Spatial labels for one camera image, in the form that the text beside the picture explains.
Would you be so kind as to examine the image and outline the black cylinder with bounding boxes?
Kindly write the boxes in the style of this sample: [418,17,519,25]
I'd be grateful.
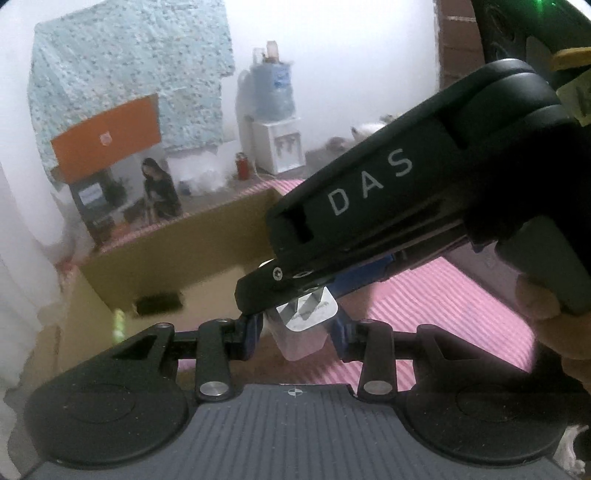
[133,291,183,317]

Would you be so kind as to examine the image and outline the blue water jug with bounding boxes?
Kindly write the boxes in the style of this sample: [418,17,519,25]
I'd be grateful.
[250,63,296,122]

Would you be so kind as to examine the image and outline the pink checkered tablecloth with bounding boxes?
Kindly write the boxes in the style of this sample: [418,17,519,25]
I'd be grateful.
[177,177,541,393]

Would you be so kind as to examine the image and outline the brown wooden door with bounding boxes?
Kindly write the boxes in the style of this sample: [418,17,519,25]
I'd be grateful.
[434,0,485,90]

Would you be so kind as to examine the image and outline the floral blue cloth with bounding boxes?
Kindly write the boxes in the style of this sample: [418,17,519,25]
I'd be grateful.
[27,0,235,186]

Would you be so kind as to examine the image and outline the red thermos bottle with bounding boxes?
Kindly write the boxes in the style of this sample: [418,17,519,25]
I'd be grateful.
[235,152,250,181]

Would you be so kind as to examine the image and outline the brown cardboard box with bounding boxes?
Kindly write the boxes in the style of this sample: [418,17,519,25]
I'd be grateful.
[51,187,281,376]

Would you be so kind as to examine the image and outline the person's right hand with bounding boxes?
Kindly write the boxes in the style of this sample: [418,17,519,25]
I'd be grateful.
[514,274,591,430]

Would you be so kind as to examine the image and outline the water dispenser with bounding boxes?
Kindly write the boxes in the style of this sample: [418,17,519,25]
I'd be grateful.
[252,117,305,175]

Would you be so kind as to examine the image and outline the white curtain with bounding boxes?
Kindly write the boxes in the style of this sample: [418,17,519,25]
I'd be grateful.
[0,161,70,398]

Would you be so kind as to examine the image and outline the Philips product box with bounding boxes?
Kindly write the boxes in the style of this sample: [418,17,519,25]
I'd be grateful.
[51,94,182,246]

